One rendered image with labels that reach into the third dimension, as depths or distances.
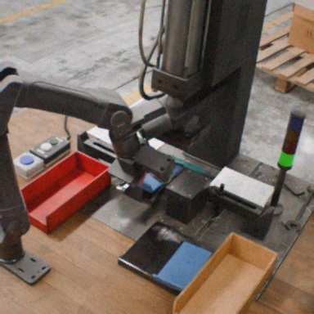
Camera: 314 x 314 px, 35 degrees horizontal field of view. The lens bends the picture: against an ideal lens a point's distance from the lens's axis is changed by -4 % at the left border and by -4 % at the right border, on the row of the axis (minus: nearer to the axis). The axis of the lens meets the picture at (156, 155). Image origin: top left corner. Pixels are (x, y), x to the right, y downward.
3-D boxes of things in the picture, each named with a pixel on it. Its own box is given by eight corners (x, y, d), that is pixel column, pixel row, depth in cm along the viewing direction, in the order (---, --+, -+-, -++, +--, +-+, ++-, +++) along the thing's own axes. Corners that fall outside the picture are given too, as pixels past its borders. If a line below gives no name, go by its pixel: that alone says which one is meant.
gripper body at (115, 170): (157, 153, 117) (152, 132, 111) (132, 187, 113) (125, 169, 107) (133, 141, 120) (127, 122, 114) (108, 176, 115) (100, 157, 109)
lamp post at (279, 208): (257, 208, 135) (283, 111, 118) (266, 197, 139) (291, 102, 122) (278, 218, 133) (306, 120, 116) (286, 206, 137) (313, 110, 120)
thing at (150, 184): (123, 183, 124) (125, 173, 123) (159, 158, 136) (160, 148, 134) (148, 195, 121) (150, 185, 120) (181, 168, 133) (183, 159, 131)
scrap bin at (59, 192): (13, 213, 126) (11, 195, 122) (76, 168, 143) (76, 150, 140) (48, 235, 121) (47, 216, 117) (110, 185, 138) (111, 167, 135)
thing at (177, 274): (151, 283, 109) (152, 274, 107) (184, 242, 120) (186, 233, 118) (180, 297, 106) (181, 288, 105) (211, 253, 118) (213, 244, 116)
